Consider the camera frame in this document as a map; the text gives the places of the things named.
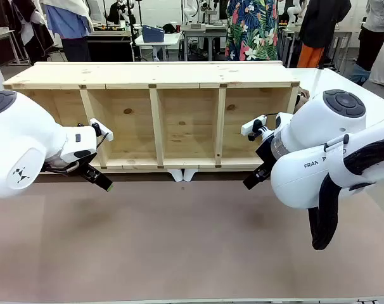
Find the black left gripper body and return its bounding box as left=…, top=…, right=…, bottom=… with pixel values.
left=73, top=160, right=102, bottom=185

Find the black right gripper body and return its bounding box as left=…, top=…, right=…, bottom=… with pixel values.
left=255, top=138, right=278, bottom=178

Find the light wooden shelf unit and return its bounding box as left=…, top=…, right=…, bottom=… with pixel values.
left=3, top=61, right=301, bottom=174

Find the black cabinet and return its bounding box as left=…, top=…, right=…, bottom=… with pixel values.
left=85, top=29, right=136, bottom=63

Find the person in floral shirt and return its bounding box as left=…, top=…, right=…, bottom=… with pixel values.
left=224, top=0, right=280, bottom=61

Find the grey desk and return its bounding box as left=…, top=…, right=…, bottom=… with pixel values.
left=180, top=23, right=228, bottom=61

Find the person with orange trousers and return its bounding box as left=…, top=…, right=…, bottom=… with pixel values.
left=297, top=0, right=352, bottom=69

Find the white table with blue box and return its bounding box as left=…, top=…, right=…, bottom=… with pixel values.
left=134, top=31, right=184, bottom=62

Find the black tripod stand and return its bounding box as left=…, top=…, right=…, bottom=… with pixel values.
left=127, top=0, right=140, bottom=62

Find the person in blue shirt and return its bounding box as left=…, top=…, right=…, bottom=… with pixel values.
left=39, top=0, right=95, bottom=63

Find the blue box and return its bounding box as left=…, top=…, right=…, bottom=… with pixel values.
left=142, top=24, right=166, bottom=44

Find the person in grey shirt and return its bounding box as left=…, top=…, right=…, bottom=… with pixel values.
left=348, top=0, right=384, bottom=87

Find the white framed table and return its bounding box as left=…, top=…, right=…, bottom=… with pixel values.
left=0, top=27, right=22, bottom=65

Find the grey left arm cable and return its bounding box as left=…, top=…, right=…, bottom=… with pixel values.
left=41, top=159, right=85, bottom=175

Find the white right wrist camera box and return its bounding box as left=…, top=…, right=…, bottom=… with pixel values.
left=240, top=115, right=268, bottom=136

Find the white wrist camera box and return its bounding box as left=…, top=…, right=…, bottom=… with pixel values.
left=240, top=115, right=268, bottom=136
left=88, top=117, right=114, bottom=144

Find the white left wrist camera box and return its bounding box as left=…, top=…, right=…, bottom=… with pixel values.
left=88, top=117, right=114, bottom=144

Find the white arm strap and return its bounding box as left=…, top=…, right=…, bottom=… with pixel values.
left=322, top=134, right=352, bottom=191

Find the black cable sleeve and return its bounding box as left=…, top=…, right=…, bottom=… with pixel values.
left=307, top=135, right=384, bottom=251

